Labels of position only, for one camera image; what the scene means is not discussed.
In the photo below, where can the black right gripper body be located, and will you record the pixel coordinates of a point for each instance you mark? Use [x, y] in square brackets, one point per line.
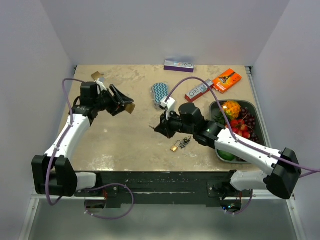
[174, 124]

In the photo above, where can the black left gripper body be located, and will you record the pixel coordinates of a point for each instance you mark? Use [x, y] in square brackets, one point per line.
[112, 105]

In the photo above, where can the brass padlock with keys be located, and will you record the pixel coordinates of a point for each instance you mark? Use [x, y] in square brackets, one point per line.
[129, 108]

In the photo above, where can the small brass padlock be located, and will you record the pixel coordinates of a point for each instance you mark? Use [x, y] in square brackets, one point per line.
[175, 146]

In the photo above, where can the large brass padlock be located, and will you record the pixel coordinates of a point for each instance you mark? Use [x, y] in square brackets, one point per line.
[97, 76]

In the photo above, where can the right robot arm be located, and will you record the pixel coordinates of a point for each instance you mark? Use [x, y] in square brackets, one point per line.
[278, 171]

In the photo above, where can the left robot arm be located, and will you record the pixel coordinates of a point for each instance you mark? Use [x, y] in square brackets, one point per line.
[53, 173]

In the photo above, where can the blue zigzag pouch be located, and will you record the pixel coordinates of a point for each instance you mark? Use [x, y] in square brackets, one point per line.
[160, 91]

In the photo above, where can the red white box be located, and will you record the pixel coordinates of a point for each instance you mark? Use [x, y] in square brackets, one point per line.
[199, 91]

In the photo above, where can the purple white box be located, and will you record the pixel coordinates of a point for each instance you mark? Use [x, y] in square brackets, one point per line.
[179, 64]

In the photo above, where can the toy pineapple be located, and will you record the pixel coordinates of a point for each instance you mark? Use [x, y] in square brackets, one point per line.
[231, 109]

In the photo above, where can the green avocado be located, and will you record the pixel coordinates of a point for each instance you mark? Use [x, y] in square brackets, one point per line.
[225, 155]

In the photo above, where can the orange box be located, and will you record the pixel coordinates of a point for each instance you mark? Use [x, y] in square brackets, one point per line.
[226, 80]

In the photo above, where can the grey fruit tray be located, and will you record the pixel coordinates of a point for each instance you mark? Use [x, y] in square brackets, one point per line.
[214, 110]

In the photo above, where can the dark grapes bunch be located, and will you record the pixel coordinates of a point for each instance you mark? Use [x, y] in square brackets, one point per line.
[247, 124]

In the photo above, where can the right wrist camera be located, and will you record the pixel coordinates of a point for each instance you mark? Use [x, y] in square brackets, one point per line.
[168, 105]

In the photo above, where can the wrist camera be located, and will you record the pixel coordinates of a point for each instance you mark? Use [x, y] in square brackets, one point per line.
[100, 81]
[168, 105]

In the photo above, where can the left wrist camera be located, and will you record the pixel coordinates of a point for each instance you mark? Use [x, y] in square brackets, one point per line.
[100, 81]

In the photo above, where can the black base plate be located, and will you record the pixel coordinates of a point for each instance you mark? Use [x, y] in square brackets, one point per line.
[162, 188]

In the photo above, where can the aluminium rail frame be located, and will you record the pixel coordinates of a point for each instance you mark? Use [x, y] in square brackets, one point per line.
[266, 218]

